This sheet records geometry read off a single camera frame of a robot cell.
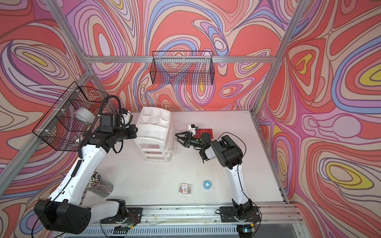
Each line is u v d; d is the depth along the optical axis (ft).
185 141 2.76
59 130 2.30
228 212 2.41
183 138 2.77
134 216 2.36
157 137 2.62
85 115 2.43
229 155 1.93
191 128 2.99
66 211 1.20
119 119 1.95
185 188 2.63
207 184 2.72
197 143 2.82
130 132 2.22
